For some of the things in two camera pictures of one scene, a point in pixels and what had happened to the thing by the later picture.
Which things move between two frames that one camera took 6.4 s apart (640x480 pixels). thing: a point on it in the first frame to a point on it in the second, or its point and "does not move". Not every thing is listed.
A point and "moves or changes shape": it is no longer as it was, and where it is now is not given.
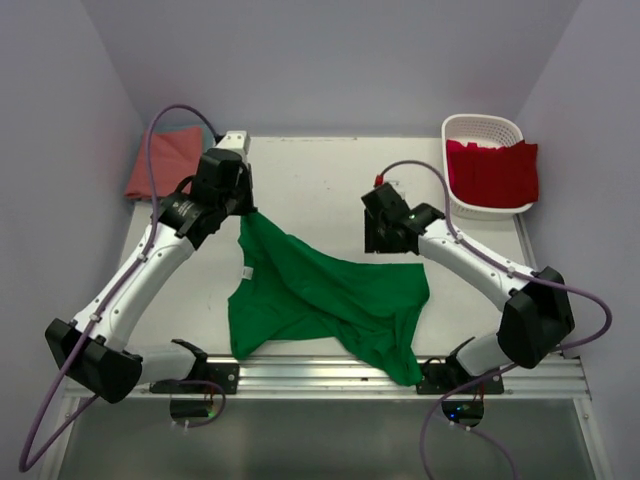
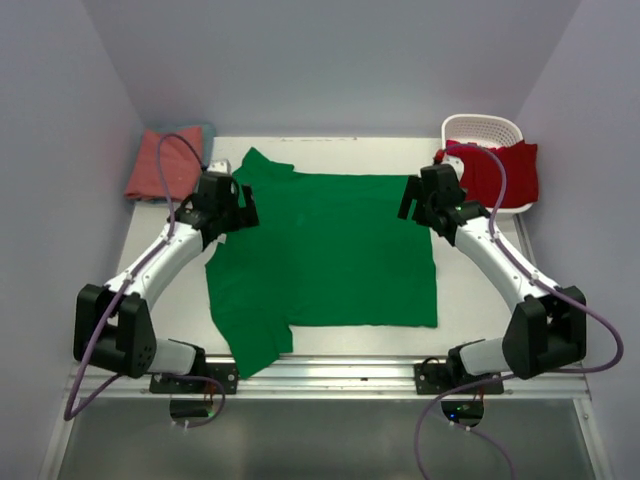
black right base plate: x=441 y=377 does not move
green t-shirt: x=283 y=292 moves or changes shape
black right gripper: x=373 y=243 to x=414 y=191
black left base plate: x=225 y=374 does not move
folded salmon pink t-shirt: x=176 y=154 does not move
